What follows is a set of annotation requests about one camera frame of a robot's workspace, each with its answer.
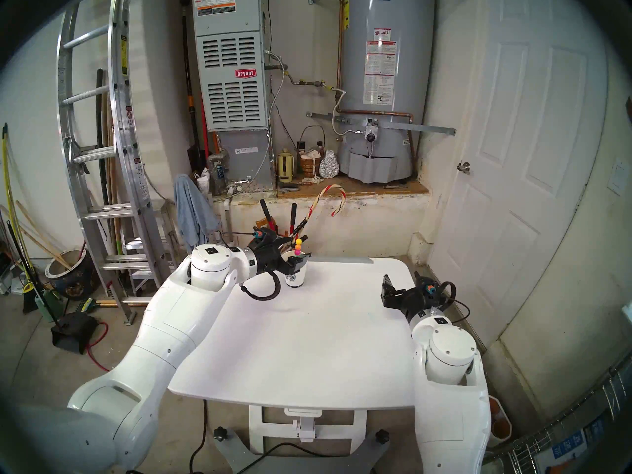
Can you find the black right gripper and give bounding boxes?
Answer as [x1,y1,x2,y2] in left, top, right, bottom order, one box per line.
[380,273,447,326]

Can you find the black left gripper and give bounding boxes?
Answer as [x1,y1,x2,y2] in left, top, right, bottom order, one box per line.
[248,227,313,278]

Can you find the red white candy cane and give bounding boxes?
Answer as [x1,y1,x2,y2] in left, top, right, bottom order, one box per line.
[296,184,348,241]

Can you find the red bolt cutter black grips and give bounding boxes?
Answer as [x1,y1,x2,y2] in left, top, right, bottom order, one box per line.
[260,199,298,241]

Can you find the white pvc pipe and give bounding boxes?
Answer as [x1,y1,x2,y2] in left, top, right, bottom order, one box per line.
[220,179,252,232]

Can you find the foil wrapped bundle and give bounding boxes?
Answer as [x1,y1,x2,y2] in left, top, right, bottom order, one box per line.
[318,151,340,179]

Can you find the wooden platform board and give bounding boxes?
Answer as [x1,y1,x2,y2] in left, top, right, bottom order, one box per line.
[276,176,431,198]

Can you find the blue grey towel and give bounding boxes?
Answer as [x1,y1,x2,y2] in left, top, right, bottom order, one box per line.
[174,174,221,249]

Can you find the flexible metal conduit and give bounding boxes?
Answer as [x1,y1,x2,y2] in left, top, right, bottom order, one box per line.
[225,52,288,192]

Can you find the white oval two-hole container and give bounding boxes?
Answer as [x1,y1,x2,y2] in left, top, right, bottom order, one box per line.
[489,395,512,447]

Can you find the grey table base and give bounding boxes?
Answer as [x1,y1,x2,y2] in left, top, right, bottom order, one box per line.
[212,426,391,474]

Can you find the gas pipe with yellow valves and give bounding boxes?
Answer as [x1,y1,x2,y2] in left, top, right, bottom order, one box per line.
[264,51,346,92]

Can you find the white panel door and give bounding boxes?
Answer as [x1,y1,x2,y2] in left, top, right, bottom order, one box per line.
[427,0,611,346]

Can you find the green yellow scrub brush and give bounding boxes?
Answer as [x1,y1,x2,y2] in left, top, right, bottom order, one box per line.
[77,296,149,314]

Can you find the grey Bryant furnace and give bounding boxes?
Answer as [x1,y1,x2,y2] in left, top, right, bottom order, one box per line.
[192,0,275,192]

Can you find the straight copper pipe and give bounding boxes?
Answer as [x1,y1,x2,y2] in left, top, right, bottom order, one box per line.
[337,0,351,88]

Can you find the dark ceramic pot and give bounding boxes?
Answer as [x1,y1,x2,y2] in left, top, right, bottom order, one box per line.
[44,248,98,301]

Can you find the blue white box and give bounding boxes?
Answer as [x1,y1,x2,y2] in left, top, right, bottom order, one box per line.
[536,426,591,474]

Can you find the grey water heater tank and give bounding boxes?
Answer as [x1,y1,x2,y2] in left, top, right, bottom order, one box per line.
[336,0,438,185]

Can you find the aluminium extension ladder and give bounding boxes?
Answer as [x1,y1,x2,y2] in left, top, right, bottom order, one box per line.
[55,0,174,326]

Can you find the green watering can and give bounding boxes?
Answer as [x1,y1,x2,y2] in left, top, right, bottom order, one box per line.
[34,288,64,323]

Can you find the wooden stick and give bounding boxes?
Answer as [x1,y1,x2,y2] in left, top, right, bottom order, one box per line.
[15,200,73,269]

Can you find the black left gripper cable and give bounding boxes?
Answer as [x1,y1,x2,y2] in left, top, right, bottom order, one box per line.
[239,271,283,301]

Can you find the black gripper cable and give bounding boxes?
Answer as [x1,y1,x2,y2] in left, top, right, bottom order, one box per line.
[239,271,283,301]
[439,280,490,326]

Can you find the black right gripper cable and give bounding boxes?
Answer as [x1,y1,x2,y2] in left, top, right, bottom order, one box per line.
[439,280,490,326]

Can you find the wicker basket with handle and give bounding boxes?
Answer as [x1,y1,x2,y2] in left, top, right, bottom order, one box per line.
[298,126,327,179]

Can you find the red long tool handle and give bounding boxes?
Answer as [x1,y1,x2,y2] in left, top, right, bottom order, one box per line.
[199,68,211,155]

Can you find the white table pedestal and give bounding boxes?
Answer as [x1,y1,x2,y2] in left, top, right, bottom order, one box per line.
[248,404,369,457]

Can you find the black power cable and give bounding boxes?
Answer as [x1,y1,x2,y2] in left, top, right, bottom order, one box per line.
[247,441,346,474]
[190,399,208,474]

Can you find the chrome wire rack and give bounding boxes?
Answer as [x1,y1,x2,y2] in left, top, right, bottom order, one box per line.
[481,364,632,474]

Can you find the red floor cable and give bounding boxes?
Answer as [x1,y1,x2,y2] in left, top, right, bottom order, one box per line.
[85,321,113,375]

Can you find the black long handled dustpan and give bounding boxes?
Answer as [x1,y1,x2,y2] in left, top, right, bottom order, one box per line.
[6,221,99,356]

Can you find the black long tool handle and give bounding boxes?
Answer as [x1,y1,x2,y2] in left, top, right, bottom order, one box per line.
[95,68,110,207]

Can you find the yellow handled broom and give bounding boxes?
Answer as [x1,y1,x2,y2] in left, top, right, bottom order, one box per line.
[1,123,40,315]

